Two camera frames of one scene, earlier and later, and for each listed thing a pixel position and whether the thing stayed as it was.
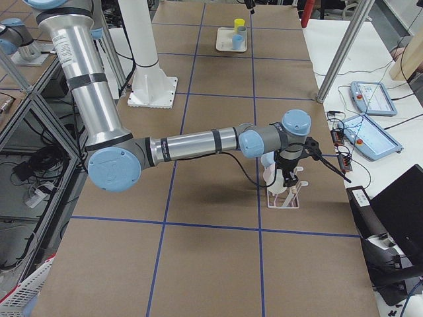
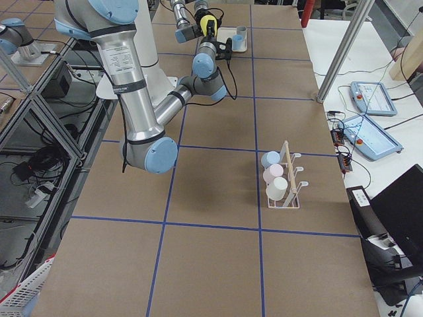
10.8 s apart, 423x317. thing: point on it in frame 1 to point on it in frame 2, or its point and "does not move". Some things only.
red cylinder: x=307 y=12 does not move
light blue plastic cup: x=268 y=159 does not move
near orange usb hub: x=345 y=163 does not move
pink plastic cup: x=269 y=174 does not move
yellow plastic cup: x=238 y=22 to x=203 y=23
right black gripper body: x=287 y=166 to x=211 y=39
